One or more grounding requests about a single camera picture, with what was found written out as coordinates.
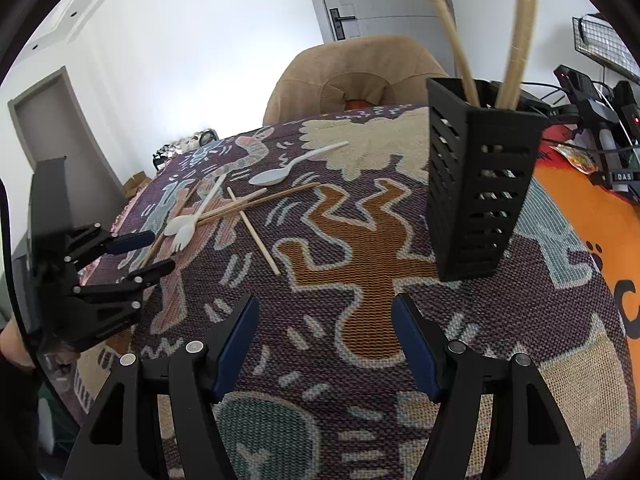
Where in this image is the black shoe rack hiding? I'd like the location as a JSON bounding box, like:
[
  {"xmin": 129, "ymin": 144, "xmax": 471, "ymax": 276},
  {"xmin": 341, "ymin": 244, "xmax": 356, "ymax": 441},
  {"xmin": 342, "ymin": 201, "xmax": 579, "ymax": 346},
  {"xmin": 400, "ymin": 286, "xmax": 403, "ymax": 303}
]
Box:
[{"xmin": 152, "ymin": 130, "xmax": 221, "ymax": 171}]

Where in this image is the white plastic spoon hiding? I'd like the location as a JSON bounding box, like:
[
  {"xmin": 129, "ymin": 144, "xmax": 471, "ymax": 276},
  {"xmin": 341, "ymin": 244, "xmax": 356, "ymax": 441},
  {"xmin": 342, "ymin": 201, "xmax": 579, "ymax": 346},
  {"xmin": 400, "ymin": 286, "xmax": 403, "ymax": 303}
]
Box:
[
  {"xmin": 248, "ymin": 141, "xmax": 351, "ymax": 186},
  {"xmin": 164, "ymin": 182, "xmax": 221, "ymax": 237}
]

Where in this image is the person's left hand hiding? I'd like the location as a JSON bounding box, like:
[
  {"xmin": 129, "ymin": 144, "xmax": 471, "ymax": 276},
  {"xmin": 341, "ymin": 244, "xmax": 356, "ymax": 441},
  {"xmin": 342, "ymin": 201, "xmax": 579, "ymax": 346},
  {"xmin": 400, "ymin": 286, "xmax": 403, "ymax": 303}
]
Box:
[{"xmin": 0, "ymin": 317, "xmax": 38, "ymax": 372}]

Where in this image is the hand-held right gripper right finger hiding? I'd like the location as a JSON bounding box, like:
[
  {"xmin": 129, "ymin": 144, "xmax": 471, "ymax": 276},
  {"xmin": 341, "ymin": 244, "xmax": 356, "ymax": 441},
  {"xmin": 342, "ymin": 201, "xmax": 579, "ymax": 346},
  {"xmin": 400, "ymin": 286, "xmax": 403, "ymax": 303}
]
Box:
[{"xmin": 391, "ymin": 292, "xmax": 586, "ymax": 480}]

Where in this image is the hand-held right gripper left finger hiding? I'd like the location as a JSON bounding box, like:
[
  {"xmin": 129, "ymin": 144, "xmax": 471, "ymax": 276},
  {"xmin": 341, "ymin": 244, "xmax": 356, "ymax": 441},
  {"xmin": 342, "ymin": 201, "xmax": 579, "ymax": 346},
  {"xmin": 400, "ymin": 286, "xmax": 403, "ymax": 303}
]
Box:
[{"xmin": 62, "ymin": 293, "xmax": 261, "ymax": 480}]

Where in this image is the tan upholstered chair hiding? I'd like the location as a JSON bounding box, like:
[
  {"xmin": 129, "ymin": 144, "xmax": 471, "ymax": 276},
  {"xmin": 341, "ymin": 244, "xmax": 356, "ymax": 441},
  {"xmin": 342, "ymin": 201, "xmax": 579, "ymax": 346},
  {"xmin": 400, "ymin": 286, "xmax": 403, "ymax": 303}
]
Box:
[{"xmin": 262, "ymin": 35, "xmax": 451, "ymax": 126}]

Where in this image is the black door handle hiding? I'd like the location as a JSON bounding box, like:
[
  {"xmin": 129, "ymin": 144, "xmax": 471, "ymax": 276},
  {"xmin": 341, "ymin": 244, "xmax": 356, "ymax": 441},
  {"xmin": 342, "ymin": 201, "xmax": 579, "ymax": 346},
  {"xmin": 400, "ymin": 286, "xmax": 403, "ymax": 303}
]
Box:
[{"xmin": 329, "ymin": 7, "xmax": 357, "ymax": 41}]

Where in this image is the black slotted utensil holder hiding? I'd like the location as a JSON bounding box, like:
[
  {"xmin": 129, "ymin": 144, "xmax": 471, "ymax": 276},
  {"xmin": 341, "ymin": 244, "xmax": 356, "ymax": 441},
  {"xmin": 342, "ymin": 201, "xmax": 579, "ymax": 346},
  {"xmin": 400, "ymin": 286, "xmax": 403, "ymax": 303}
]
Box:
[{"xmin": 426, "ymin": 77, "xmax": 550, "ymax": 282}]

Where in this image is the colourful snack packet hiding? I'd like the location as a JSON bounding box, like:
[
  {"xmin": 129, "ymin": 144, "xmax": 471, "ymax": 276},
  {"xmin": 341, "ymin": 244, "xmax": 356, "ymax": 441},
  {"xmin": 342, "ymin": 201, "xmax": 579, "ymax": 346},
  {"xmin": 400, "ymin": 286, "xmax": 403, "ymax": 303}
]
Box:
[{"xmin": 550, "ymin": 142, "xmax": 601, "ymax": 173}]

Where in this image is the printed woven blanket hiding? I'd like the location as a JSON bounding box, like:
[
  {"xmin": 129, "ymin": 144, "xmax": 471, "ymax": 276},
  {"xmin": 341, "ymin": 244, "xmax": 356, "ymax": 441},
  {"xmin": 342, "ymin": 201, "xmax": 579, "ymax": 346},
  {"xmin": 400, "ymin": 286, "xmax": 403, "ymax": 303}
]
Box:
[{"xmin": 72, "ymin": 105, "xmax": 633, "ymax": 480}]

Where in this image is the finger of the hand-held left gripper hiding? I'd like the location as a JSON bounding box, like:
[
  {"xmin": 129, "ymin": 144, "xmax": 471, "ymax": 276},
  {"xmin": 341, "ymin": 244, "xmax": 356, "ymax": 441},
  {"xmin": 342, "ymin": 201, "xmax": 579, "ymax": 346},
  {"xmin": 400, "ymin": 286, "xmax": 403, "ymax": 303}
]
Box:
[
  {"xmin": 72, "ymin": 259, "xmax": 177, "ymax": 328},
  {"xmin": 62, "ymin": 222, "xmax": 157, "ymax": 268}
]

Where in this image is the white plastic fork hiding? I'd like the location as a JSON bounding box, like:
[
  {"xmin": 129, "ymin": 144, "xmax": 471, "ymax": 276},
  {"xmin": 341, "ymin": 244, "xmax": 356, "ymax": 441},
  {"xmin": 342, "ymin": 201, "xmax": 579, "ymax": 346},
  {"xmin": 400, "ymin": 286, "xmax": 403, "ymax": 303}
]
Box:
[{"xmin": 171, "ymin": 174, "xmax": 228, "ymax": 252}]

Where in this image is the black wire basket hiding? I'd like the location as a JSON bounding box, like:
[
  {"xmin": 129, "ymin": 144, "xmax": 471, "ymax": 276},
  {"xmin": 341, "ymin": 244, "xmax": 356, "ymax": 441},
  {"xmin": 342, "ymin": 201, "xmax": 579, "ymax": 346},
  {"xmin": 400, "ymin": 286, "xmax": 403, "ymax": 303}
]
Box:
[{"xmin": 572, "ymin": 12, "xmax": 640, "ymax": 81}]

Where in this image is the black desk cable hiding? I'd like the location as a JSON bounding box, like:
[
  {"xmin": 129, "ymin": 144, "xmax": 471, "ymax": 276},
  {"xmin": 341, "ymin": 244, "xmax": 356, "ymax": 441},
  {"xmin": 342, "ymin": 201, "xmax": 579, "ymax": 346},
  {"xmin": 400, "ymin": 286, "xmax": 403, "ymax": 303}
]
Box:
[{"xmin": 517, "ymin": 81, "xmax": 566, "ymax": 106}]

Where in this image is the plain grey door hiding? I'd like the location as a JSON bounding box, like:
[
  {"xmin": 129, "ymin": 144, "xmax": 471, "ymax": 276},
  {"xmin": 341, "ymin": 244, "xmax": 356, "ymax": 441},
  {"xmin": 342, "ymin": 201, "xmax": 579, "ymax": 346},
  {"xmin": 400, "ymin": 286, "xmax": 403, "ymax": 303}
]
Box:
[{"xmin": 7, "ymin": 66, "xmax": 126, "ymax": 241}]

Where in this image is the orange desk mat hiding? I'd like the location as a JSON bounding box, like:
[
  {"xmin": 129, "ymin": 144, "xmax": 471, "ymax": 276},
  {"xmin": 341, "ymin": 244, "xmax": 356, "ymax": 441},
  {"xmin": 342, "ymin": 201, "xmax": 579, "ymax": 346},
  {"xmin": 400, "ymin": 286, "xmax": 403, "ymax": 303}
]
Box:
[{"xmin": 530, "ymin": 120, "xmax": 640, "ymax": 341}]

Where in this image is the small black hand-held device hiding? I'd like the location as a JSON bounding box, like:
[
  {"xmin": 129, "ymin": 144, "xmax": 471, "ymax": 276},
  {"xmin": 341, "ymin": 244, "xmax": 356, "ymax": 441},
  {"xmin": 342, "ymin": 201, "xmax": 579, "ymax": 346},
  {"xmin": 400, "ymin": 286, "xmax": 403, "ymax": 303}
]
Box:
[{"xmin": 554, "ymin": 64, "xmax": 601, "ymax": 106}]

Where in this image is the cardboard box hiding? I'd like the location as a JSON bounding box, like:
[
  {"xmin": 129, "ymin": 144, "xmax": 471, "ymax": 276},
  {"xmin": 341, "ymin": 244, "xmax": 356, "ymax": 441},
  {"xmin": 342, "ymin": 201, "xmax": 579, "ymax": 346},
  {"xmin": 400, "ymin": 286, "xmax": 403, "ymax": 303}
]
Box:
[{"xmin": 122, "ymin": 172, "xmax": 153, "ymax": 201}]

